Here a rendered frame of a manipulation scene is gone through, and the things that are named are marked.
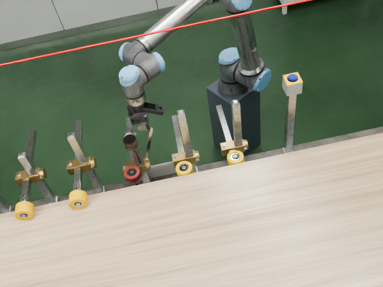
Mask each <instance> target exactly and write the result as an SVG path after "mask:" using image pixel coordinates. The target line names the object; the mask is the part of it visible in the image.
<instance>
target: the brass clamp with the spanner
mask: <svg viewBox="0 0 383 287"><path fill-rule="evenodd" d="M143 160H144V165H142V166H137V165H136V162H135V161H130V162H125V163H126V164H127V165H128V167H129V166H137V167H138V168H139V169H140V171H141V173H144V172H148V170H149V169H151V164H150V160H149V159H147V160H145V158H144V159H143ZM125 163H123V172H124V171H125V169H126V168H127V167H126V168H124V164H125Z"/></svg>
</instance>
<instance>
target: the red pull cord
mask: <svg viewBox="0 0 383 287"><path fill-rule="evenodd" d="M308 1H314V0H302V1H297V2H292V3H286V4H283V5H278V6H273V7H268V8H264V9H259V10H254V11H249V12H245V13H240V14H235V15H230V16H226V17H221V18H216V19H211V20H206V21H203V22H197V23H192V24H187V25H184V26H178V27H173V28H168V29H164V30H160V31H155V32H149V33H146V34H141V35H135V36H130V37H127V38H122V39H116V40H112V41H108V42H103V43H98V44H93V45H89V46H84V47H79V48H74V49H70V50H65V51H60V52H55V53H51V54H46V55H41V56H36V57H33V58H27V59H22V60H17V61H12V62H8V63H3V64H0V67H1V66H4V65H9V64H15V63H20V62H25V61H28V60H34V59H39V58H44V57H48V56H52V55H57V54H63V53H66V52H71V51H77V50H82V49H85V48H90V47H96V46H100V45H104V44H109V43H114V42H119V41H123V40H128V39H133V38H138V37H142V36H147V35H152V34H157V33H161V32H166V31H171V30H176V29H179V28H185V27H190V26H195V25H198V24H204V23H209V22H214V21H219V20H223V19H227V18H233V17H238V16H241V15H246V14H252V13H257V12H260V11H266V10H271V9H275V8H279V7H284V6H289V5H295V4H298V3H303V2H308Z"/></svg>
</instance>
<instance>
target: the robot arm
mask: <svg viewBox="0 0 383 287"><path fill-rule="evenodd" d="M214 2H221V3H224V4H225V5H226V9H227V12H228V14H229V16H230V15H235V14H240V13H245V12H249V11H250V5H251V3H252V0H184V1H182V2H181V3H180V4H179V5H178V6H176V7H175V8H174V9H173V10H172V11H170V12H169V13H168V14H166V15H165V16H164V17H163V18H162V19H161V20H159V21H158V22H157V23H156V24H155V25H154V26H152V27H151V28H150V29H149V30H148V31H146V32H145V34H146V33H149V32H155V31H160V30H164V29H168V28H173V27H178V26H182V25H183V24H184V23H186V22H187V21H188V20H189V19H190V18H191V17H193V16H194V15H195V14H196V13H198V12H199V11H200V10H201V9H202V8H203V7H205V6H206V5H207V6H210V5H212V4H213V3H214ZM230 23H231V27H232V30H233V34H234V39H235V44H236V48H235V47H232V48H228V49H225V50H223V51H222V52H221V53H220V54H219V60H218V62H219V71H220V77H221V78H220V80H219V83H218V89H219V91H220V92H221V94H223V95H225V96H239V95H241V94H242V93H244V92H245V91H246V89H247V87H248V88H250V89H252V90H253V91H257V92H260V91H262V90H264V89H265V87H266V86H267V85H268V83H269V81H270V79H271V75H272V72H271V70H269V69H268V68H266V67H265V66H264V61H263V60H262V58H260V57H259V53H258V48H257V44H256V39H255V32H254V27H253V23H252V17H251V14H246V15H241V16H238V17H233V18H230ZM175 31H176V30H171V31H166V32H161V33H157V34H152V35H147V36H142V37H139V38H138V39H136V40H134V41H133V42H132V43H130V42H126V43H124V44H123V45H122V46H121V47H120V49H119V57H120V59H121V60H122V61H123V62H124V63H125V64H128V66H126V67H124V68H122V69H121V71H120V72H119V80H120V84H121V86H122V89H123V92H124V95H125V99H126V107H127V108H128V112H129V113H128V115H129V118H130V121H131V124H132V125H140V127H138V128H137V129H138V130H147V131H148V132H150V130H151V128H150V123H149V118H148V113H152V114H158V115H163V114H164V107H163V105H158V104H152V103H149V102H145V101H146V95H145V91H144V87H143V86H144V85H145V84H146V83H148V82H149V81H151V80H152V79H153V78H154V77H156V76H157V75H159V74H160V73H161V72H162V71H164V70H165V62H164V60H163V58H162V57H161V55H160V54H158V53H157V52H153V53H152V54H149V53H151V52H152V51H153V50H154V49H155V48H156V47H157V46H159V45H160V44H161V43H162V42H163V41H164V40H165V39H167V38H168V37H169V36H171V34H172V33H174V32H175Z"/></svg>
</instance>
